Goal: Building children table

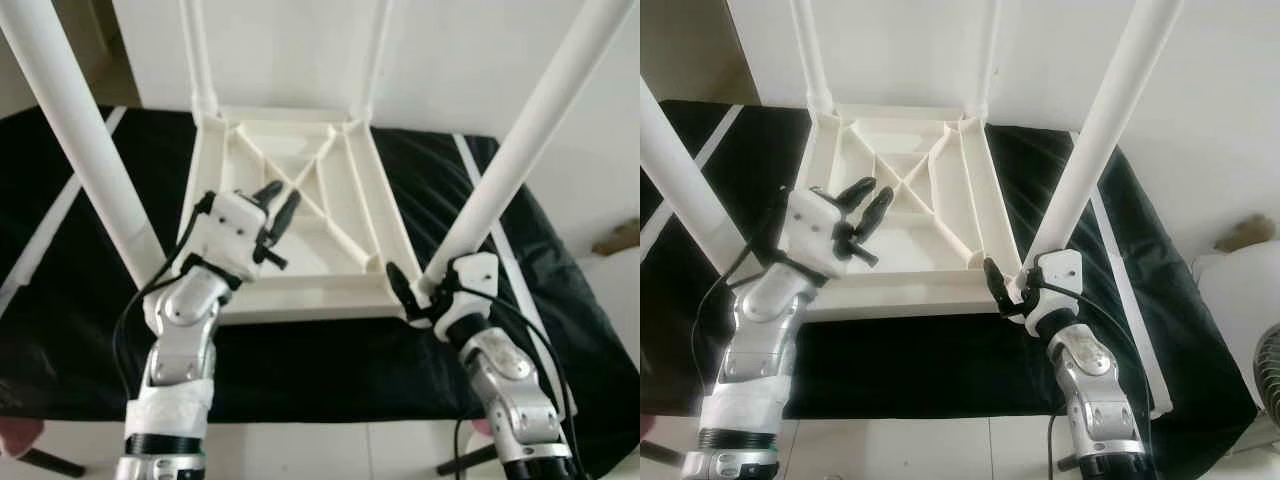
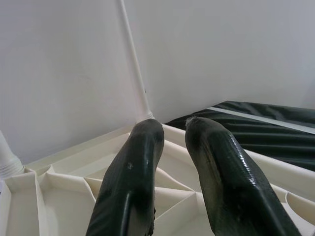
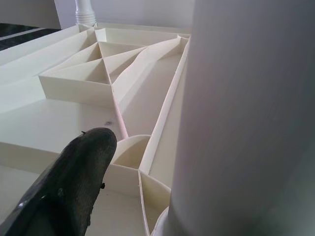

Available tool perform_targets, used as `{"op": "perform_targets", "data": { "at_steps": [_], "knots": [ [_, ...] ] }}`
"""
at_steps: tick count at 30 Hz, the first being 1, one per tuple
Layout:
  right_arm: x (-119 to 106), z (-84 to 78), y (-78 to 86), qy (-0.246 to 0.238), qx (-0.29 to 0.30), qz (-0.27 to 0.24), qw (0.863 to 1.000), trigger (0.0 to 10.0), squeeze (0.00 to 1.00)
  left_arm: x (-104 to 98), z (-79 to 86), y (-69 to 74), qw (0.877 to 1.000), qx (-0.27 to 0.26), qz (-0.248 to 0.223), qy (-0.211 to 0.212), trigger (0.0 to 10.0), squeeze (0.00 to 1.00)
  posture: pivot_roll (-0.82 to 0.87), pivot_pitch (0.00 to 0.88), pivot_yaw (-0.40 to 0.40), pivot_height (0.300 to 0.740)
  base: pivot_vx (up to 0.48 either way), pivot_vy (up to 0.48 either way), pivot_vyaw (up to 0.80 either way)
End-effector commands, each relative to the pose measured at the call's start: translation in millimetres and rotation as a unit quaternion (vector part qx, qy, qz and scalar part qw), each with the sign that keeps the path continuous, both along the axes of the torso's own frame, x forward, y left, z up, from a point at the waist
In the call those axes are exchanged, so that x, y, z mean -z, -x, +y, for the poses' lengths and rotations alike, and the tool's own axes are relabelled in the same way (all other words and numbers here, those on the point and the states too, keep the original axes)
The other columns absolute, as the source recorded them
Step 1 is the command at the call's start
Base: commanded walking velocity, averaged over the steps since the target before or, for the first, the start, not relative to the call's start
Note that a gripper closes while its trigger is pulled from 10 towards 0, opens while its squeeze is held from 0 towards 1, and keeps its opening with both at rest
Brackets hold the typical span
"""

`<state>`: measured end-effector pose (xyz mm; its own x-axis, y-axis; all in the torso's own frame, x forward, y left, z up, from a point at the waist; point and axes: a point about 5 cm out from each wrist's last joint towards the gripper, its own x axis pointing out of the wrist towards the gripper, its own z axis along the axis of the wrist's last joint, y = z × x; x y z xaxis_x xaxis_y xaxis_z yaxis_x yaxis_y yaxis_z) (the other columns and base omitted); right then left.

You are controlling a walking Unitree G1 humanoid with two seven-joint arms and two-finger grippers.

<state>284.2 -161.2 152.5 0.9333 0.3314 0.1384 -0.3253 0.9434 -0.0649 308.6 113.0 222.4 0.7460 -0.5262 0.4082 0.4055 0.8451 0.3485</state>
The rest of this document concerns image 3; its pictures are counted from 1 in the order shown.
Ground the white plastic table top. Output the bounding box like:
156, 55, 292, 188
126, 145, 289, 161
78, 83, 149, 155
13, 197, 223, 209
0, 21, 193, 236

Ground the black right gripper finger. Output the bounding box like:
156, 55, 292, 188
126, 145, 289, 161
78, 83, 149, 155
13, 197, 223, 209
0, 127, 118, 236

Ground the white tape strip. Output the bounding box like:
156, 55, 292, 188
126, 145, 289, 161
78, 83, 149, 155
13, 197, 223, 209
0, 28, 41, 42

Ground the white plastic table leg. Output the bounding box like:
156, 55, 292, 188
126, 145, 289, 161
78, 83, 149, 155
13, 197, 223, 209
74, 0, 97, 27
149, 0, 315, 236

